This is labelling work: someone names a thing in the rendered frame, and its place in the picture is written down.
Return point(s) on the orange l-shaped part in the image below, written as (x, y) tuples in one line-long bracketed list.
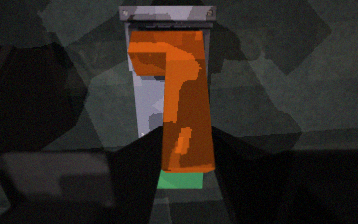
[(187, 145)]

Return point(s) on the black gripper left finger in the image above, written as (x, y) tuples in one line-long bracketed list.
[(124, 181)]

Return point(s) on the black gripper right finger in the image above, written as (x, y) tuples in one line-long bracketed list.
[(259, 187)]

